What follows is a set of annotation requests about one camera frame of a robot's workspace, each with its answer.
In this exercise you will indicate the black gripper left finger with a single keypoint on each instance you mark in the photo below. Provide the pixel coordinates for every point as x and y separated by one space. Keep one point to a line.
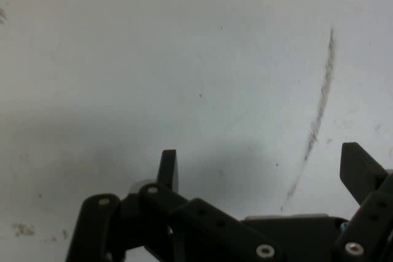
196 222

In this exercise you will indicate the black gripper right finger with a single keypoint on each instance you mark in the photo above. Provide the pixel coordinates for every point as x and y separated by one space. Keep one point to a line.
359 173

